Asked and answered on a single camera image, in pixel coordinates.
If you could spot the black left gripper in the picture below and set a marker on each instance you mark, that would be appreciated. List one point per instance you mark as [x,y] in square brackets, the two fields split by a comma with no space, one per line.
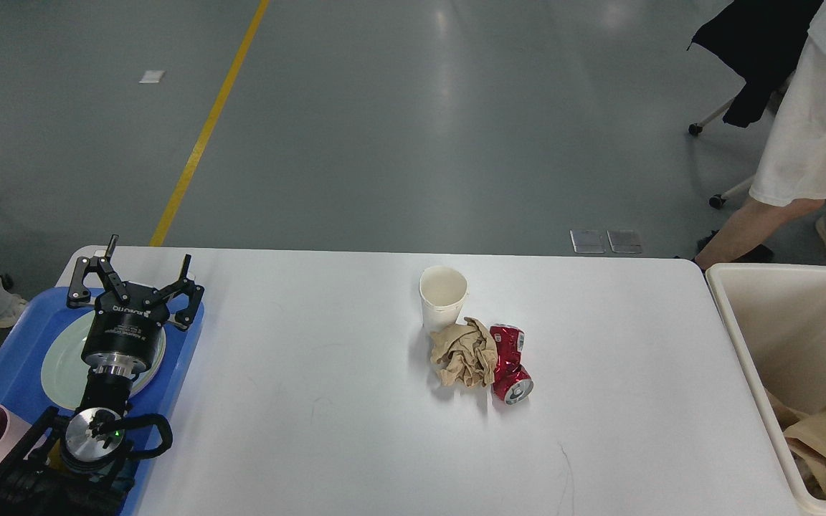
[122,333]

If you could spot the light green plate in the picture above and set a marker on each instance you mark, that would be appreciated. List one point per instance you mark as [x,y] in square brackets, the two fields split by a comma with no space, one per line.
[64,375]

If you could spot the dark green mug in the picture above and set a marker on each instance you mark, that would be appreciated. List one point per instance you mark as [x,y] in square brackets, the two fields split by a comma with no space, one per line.
[54,460]

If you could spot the white paper cup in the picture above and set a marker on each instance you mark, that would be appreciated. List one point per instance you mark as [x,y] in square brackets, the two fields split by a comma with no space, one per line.
[443,291]

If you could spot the brown napkin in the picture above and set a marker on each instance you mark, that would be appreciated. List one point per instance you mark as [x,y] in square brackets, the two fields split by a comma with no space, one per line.
[464,353]

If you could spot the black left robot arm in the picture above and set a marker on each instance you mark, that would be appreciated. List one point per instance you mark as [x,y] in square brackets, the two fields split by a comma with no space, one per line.
[97,367]

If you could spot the crushed red soda can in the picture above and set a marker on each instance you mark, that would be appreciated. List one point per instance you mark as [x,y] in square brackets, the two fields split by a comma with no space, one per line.
[512,382]

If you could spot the metal floor plate left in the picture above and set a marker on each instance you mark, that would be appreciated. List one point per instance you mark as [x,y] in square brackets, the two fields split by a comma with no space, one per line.
[587,241]

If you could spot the metal floor plate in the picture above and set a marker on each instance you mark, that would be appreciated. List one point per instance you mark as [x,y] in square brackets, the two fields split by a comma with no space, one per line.
[624,242]
[587,241]

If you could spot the metal floor plate right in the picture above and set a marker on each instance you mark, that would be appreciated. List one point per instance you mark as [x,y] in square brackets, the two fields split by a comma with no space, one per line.
[624,242]

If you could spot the white office chair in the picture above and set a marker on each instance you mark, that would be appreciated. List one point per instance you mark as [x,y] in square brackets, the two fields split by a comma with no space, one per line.
[718,201]

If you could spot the beige plastic bin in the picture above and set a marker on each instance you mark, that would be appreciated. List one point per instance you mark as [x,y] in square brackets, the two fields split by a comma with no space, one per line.
[776,317]

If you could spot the person in white shirt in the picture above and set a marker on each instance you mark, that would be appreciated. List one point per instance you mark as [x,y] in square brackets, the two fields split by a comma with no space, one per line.
[790,181]

